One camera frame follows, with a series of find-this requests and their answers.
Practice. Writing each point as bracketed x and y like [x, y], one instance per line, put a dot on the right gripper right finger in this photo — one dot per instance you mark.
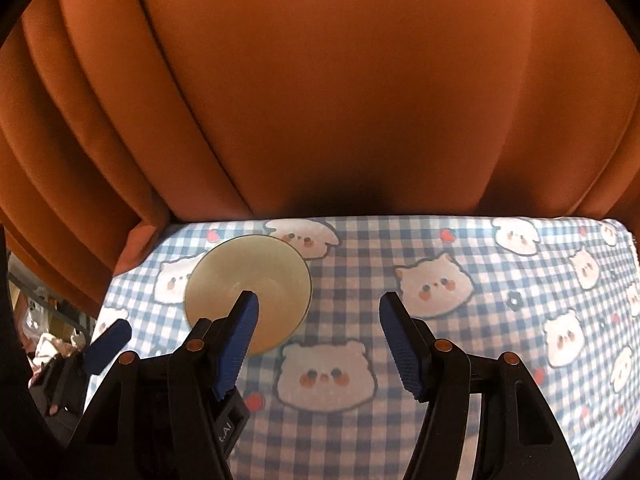
[519, 437]

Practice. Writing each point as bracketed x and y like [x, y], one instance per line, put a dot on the blue checkered bear tablecloth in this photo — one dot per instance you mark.
[562, 294]

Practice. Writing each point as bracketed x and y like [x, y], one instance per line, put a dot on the orange curtain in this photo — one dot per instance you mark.
[119, 117]

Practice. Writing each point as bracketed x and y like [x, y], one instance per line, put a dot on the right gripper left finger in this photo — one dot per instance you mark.
[175, 416]

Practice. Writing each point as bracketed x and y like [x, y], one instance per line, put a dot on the pile of clothes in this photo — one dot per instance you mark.
[49, 347]

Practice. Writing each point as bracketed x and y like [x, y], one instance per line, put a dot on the blue patterned white bowl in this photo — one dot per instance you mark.
[262, 264]

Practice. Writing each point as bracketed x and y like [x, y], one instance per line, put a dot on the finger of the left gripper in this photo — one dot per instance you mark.
[106, 347]

